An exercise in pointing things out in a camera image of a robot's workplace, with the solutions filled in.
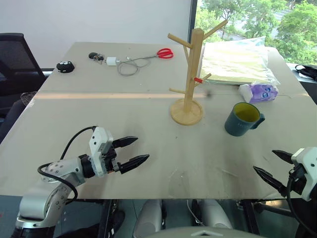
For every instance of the stack of clear plastic bags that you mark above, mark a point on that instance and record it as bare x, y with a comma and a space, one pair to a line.
232, 62

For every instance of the grey rounded robot leg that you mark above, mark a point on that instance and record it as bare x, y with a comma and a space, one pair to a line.
148, 218
215, 214

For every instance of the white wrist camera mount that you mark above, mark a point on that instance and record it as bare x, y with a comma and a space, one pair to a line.
97, 148
309, 163

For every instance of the grey robot torso edge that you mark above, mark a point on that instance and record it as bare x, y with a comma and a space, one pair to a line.
205, 233

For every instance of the teal mug yellow inside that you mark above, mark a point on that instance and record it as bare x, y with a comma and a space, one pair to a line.
237, 125

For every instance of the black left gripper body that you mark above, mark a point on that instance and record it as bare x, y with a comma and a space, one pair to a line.
109, 158

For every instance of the black table leg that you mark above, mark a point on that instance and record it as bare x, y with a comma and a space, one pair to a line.
106, 218
251, 218

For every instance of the black office chair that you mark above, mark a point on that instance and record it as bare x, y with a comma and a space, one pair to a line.
17, 67

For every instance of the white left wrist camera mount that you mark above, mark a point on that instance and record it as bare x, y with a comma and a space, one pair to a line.
97, 148

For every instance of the clear crumpled plastic piece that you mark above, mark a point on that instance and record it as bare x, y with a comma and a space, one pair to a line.
27, 97

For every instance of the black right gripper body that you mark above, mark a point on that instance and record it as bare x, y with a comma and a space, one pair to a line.
298, 179

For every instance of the dark window frame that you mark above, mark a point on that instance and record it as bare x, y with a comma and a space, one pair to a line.
193, 15

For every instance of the black key bunch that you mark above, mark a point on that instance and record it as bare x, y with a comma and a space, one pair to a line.
95, 56

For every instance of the wooden mug tree stand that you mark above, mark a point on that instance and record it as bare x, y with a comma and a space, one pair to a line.
193, 74

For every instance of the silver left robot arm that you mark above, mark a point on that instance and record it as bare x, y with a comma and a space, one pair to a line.
62, 168

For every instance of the purple tissue pack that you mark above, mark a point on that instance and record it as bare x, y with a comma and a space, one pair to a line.
262, 93

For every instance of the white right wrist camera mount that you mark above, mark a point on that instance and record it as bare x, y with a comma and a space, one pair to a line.
309, 163

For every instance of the dark side desk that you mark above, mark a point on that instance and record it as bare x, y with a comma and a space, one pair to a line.
308, 89

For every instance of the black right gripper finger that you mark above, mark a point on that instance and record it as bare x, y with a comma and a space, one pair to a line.
284, 156
271, 179

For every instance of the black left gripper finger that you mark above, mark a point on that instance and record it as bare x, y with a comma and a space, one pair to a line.
135, 162
127, 141

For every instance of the black bag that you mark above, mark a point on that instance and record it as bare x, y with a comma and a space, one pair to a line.
308, 70

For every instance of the black round button device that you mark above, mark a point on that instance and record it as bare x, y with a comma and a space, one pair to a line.
65, 67

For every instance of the white charger plug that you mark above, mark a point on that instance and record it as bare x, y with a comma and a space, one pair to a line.
111, 61

